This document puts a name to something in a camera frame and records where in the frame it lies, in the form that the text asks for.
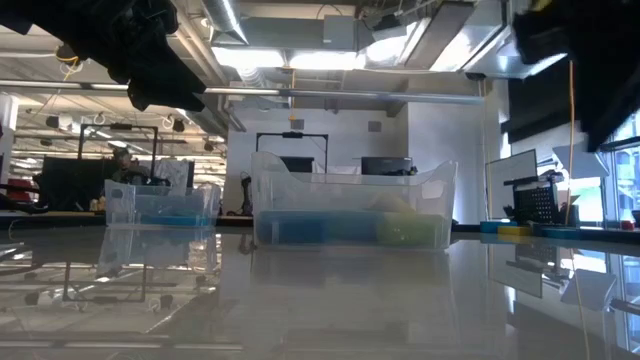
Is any yellow cylinder block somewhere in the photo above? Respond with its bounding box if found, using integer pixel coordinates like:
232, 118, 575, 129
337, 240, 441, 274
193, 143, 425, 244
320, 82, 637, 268
367, 192, 416, 214

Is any black yellow ceiling device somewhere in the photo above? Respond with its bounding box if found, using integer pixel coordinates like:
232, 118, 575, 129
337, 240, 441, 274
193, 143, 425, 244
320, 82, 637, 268
54, 43, 82, 69

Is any white sheet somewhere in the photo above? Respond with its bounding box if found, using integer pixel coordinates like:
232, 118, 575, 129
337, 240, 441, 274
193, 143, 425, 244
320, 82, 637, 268
151, 158, 192, 199

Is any silver smooth ventilation duct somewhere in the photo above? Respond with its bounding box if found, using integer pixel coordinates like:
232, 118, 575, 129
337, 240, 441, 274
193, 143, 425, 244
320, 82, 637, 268
202, 0, 250, 46

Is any silver ribbed ventilation duct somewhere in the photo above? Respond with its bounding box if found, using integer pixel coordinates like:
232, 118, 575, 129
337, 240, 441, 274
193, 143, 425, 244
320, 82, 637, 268
167, 0, 231, 139

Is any ceiling light panel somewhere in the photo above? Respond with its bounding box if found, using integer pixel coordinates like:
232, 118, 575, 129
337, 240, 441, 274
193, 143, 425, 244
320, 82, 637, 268
210, 45, 364, 72

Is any black tripod stand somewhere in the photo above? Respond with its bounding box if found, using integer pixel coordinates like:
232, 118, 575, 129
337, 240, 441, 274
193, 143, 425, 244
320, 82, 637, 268
240, 172, 256, 217

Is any blue cylinder block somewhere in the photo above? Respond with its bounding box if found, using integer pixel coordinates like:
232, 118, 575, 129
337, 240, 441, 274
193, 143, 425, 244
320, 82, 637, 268
327, 210, 384, 245
257, 210, 331, 246

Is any person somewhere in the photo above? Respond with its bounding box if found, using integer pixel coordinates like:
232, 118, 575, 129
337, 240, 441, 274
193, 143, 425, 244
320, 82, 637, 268
110, 148, 151, 186

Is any large black monitor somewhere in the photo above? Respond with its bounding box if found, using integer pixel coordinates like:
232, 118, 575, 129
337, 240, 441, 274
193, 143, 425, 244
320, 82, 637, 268
39, 155, 139, 211

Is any clear plastic bin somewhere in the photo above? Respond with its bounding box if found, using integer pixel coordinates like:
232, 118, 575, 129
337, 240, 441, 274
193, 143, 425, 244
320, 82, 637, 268
249, 151, 459, 251
102, 178, 222, 232

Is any red bench object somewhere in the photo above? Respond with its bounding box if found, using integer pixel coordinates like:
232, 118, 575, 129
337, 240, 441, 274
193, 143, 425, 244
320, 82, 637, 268
4, 177, 35, 202

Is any black perforated panel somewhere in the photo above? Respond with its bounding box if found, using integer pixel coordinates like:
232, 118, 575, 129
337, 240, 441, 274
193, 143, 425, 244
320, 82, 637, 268
502, 169, 566, 224

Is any blue plank block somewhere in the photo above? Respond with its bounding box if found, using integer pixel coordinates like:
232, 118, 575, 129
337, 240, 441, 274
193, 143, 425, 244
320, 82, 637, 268
139, 213, 215, 227
542, 227, 582, 240
479, 219, 519, 235

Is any grey ceiling pipe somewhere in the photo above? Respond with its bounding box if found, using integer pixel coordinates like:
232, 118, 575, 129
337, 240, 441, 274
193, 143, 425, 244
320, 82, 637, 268
0, 79, 486, 105

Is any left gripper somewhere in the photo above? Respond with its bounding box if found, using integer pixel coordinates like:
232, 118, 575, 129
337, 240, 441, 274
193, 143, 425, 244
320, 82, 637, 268
29, 0, 207, 112

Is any white board panel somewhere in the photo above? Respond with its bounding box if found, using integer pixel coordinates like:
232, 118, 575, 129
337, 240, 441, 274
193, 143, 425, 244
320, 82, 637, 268
484, 148, 540, 220

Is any yellow-green cylinder block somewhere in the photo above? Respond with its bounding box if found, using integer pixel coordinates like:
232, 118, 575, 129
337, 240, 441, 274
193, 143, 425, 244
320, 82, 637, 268
377, 213, 449, 249

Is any white hanging shade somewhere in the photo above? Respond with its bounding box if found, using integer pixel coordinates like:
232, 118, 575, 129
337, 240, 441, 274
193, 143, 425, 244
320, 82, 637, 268
551, 142, 610, 180

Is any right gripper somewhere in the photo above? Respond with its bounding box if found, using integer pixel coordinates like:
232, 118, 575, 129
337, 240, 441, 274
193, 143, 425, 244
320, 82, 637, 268
512, 0, 574, 65

